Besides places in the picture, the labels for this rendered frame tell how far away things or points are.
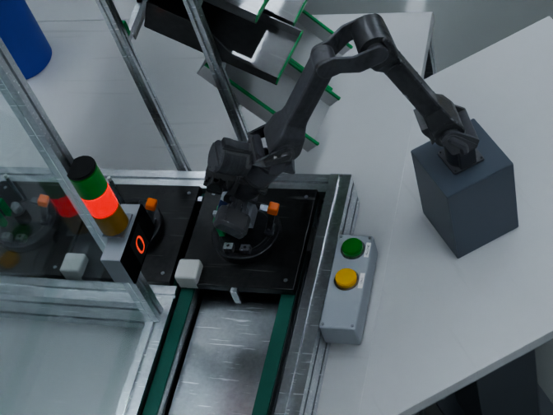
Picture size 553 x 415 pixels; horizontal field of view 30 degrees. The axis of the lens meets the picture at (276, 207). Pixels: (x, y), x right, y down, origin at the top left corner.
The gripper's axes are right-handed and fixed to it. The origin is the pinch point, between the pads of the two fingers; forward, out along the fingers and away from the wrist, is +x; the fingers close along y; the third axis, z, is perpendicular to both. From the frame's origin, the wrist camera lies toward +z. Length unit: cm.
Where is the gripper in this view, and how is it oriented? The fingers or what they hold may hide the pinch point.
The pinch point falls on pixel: (230, 202)
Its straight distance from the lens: 196.9
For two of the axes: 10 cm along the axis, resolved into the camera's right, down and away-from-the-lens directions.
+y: -2.1, 8.0, -5.6
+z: -8.6, -4.2, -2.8
